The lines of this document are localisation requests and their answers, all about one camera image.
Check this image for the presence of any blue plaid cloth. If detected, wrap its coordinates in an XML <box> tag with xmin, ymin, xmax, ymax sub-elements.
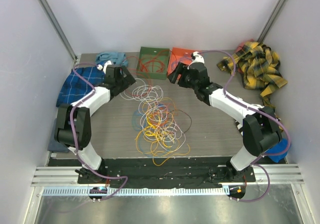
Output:
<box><xmin>56</xmin><ymin>67</ymin><xmax>105</xmax><ymax>107</ymax></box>

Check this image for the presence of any light blue cloth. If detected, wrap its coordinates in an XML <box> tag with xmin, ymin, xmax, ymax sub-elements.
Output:
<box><xmin>95</xmin><ymin>52</ymin><xmax>129</xmax><ymax>67</ymax></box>

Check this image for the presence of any brown wire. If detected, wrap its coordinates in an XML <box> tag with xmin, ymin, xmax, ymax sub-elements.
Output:
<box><xmin>172</xmin><ymin>109</ymin><xmax>193</xmax><ymax>135</ymax></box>

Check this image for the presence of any bright blue cloth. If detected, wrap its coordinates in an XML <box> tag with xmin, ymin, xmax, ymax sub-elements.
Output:
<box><xmin>265</xmin><ymin>138</ymin><xmax>288</xmax><ymax>163</ymax></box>

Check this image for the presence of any green plastic bin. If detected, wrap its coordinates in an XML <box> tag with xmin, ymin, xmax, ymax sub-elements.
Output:
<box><xmin>136</xmin><ymin>46</ymin><xmax>170</xmax><ymax>80</ymax></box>

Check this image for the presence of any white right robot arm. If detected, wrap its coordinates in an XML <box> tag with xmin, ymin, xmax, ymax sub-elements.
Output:
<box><xmin>168</xmin><ymin>62</ymin><xmax>282</xmax><ymax>182</ymax></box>

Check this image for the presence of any orange wire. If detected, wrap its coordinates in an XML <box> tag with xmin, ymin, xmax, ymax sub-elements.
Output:
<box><xmin>147</xmin><ymin>101</ymin><xmax>180</xmax><ymax>125</ymax></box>

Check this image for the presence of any white slotted cable duct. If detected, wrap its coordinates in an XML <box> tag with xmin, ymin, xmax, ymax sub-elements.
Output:
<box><xmin>42</xmin><ymin>186</ymin><xmax>230</xmax><ymax>197</ymax></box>

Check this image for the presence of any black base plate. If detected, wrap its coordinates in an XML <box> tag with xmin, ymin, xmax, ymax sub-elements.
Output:
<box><xmin>76</xmin><ymin>157</ymin><xmax>256</xmax><ymax>189</ymax></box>

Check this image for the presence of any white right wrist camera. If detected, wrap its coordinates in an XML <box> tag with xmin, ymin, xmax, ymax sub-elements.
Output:
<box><xmin>191</xmin><ymin>51</ymin><xmax>205</xmax><ymax>64</ymax></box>

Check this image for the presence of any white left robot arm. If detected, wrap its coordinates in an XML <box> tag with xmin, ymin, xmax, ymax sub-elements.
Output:
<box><xmin>54</xmin><ymin>61</ymin><xmax>136</xmax><ymax>184</ymax></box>

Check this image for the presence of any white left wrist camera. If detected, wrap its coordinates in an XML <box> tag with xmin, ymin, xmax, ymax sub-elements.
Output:
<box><xmin>97</xmin><ymin>60</ymin><xmax>112</xmax><ymax>74</ymax></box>

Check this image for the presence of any grey blue folded cloth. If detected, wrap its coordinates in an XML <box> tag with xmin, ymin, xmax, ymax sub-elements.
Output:
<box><xmin>47</xmin><ymin>119</ymin><xmax>69</xmax><ymax>153</ymax></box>

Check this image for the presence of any black white striped cloth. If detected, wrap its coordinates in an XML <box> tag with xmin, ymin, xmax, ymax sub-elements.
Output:
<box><xmin>235</xmin><ymin>120</ymin><xmax>244</xmax><ymax>136</ymax></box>

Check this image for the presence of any orange plastic bin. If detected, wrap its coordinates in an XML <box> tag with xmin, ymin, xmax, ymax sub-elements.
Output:
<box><xmin>167</xmin><ymin>47</ymin><xmax>195</xmax><ymax>75</ymax></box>

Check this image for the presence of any yellow plaid cloth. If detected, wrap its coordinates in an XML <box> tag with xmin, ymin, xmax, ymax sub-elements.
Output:
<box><xmin>217</xmin><ymin>41</ymin><xmax>288</xmax><ymax>109</ymax></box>

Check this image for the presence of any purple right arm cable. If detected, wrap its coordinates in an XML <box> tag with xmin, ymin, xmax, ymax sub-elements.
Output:
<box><xmin>198</xmin><ymin>49</ymin><xmax>292</xmax><ymax>202</ymax></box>

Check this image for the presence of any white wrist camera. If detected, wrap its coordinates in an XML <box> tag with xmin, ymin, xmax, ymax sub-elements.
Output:
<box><xmin>97</xmin><ymin>60</ymin><xmax>112</xmax><ymax>74</ymax></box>
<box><xmin>191</xmin><ymin>51</ymin><xmax>205</xmax><ymax>64</ymax></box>

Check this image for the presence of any white wire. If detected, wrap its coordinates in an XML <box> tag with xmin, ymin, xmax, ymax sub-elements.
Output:
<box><xmin>119</xmin><ymin>78</ymin><xmax>187</xmax><ymax>155</ymax></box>

